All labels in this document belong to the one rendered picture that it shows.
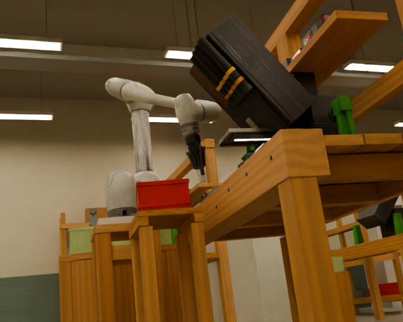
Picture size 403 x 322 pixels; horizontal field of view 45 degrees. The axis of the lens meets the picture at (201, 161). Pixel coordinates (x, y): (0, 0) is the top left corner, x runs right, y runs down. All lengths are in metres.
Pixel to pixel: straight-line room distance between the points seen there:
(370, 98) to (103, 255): 1.42
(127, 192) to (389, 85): 1.35
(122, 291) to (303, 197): 1.68
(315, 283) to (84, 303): 1.76
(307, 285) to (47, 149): 8.48
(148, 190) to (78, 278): 1.12
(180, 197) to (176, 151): 8.09
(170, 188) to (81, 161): 7.68
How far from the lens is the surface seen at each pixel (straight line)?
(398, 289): 7.76
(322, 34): 2.28
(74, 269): 2.94
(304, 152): 1.47
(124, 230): 2.41
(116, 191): 2.54
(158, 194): 1.94
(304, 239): 1.41
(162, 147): 9.98
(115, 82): 2.79
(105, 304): 2.37
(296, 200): 1.42
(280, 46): 2.95
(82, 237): 3.06
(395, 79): 2.18
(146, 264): 1.87
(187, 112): 2.38
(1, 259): 9.17
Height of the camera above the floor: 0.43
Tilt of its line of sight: 16 degrees up
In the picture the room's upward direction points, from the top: 7 degrees counter-clockwise
